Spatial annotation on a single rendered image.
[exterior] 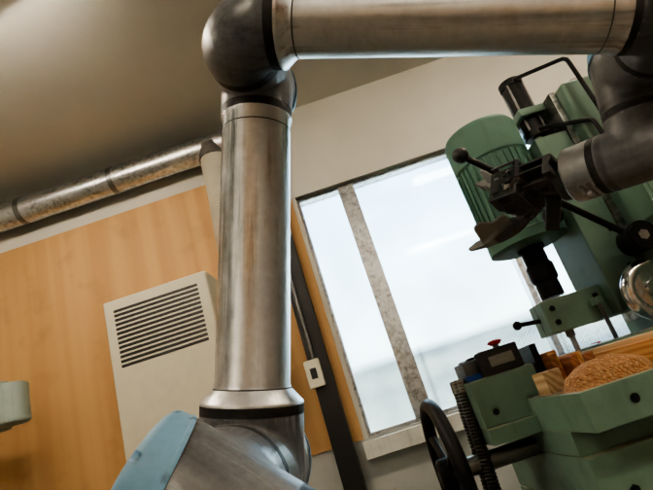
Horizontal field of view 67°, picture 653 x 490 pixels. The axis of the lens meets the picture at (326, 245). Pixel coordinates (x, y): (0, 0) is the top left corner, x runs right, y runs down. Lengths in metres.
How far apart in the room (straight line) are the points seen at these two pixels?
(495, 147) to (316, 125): 1.86
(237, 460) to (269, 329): 0.21
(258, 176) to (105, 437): 2.25
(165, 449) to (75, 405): 2.39
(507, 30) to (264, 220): 0.40
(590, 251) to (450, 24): 0.66
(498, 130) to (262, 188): 0.65
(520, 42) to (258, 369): 0.54
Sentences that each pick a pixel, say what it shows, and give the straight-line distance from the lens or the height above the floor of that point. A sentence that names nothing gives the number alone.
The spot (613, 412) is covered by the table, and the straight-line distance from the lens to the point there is 0.88.
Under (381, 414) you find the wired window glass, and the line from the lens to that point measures 2.55.
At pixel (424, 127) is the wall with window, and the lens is 2.89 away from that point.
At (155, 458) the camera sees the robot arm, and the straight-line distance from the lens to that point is 0.56.
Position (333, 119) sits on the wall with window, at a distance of 2.95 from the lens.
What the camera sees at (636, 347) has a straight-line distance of 0.99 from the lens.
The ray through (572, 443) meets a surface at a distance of 0.96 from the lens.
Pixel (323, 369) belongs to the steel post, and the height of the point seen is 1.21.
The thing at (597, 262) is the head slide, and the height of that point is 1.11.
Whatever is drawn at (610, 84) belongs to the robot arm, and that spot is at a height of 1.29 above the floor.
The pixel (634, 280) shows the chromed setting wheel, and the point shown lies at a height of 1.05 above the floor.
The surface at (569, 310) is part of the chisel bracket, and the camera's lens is 1.16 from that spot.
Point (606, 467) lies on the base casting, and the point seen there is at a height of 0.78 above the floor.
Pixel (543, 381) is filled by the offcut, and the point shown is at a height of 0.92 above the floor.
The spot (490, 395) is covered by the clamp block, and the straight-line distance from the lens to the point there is 1.05.
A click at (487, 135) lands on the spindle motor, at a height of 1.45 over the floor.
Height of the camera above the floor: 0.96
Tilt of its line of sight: 19 degrees up
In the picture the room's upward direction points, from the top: 18 degrees counter-clockwise
